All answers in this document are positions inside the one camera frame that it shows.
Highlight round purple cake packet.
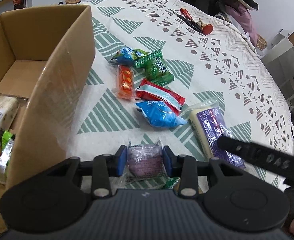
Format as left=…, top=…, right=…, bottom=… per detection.
left=113, top=139, right=168, bottom=189

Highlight teal beige cookie packet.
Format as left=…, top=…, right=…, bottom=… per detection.
left=162, top=177, right=180, bottom=189

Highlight purple white sandwich packet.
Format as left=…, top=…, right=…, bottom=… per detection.
left=182, top=97, right=246, bottom=169

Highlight red light-blue snack packet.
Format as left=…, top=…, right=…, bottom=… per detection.
left=135, top=79, right=186, bottom=115

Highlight green plum candy packet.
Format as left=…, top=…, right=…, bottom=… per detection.
left=134, top=49, right=175, bottom=87

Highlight orange snack packet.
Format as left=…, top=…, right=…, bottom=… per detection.
left=116, top=65, right=135, bottom=100

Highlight patterned white green bedspread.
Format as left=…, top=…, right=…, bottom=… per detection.
left=67, top=0, right=294, bottom=161

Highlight small blue green snack packet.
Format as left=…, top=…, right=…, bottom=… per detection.
left=109, top=47, right=149, bottom=67

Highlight white storage rack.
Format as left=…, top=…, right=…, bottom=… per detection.
left=261, top=29, right=294, bottom=124

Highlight green silver snack packet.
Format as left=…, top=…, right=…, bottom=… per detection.
left=0, top=131, right=15, bottom=185

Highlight brown cardboard box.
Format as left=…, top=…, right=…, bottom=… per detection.
left=0, top=4, right=95, bottom=235

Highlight black keys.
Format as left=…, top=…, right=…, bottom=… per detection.
left=170, top=9, right=203, bottom=34

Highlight red round mushroom charm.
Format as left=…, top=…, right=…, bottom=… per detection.
left=199, top=18, right=214, bottom=35

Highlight pink purple pillow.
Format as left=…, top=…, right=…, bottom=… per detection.
left=223, top=0, right=258, bottom=46

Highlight jar with cork lid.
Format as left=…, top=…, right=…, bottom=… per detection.
left=65, top=0, right=81, bottom=5

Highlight red keychain strap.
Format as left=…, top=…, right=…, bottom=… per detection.
left=179, top=8, right=194, bottom=21

